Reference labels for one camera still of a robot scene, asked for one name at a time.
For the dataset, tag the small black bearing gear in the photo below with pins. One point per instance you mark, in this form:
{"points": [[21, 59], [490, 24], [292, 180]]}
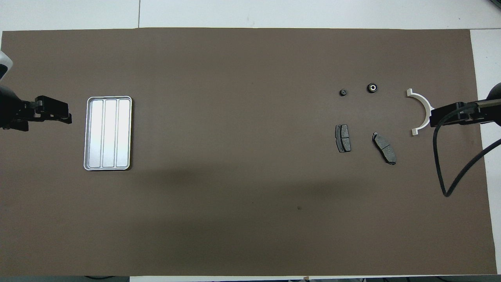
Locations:
{"points": [[343, 92]]}

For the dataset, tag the large black bearing gear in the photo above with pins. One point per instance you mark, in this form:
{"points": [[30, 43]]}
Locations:
{"points": [[372, 87]]}

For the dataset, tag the silver metal tray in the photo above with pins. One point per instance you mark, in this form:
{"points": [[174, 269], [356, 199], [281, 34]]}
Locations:
{"points": [[109, 133]]}

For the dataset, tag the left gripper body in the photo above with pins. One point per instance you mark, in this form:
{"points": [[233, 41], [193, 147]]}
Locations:
{"points": [[9, 109]]}

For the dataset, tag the long dark brake pad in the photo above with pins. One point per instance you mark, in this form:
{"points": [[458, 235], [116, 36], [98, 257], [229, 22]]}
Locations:
{"points": [[384, 148]]}

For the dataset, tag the short dark brake pad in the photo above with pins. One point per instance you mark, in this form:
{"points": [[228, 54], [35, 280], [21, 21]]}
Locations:
{"points": [[343, 138]]}

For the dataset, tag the brown table mat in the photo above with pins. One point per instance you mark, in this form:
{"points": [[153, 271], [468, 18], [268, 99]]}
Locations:
{"points": [[250, 78]]}

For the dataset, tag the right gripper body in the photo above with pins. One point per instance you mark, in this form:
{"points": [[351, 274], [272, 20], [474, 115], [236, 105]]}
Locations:
{"points": [[494, 105]]}

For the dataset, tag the white semicircular bracket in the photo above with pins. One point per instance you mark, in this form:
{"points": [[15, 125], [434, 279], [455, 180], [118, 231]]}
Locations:
{"points": [[422, 101]]}

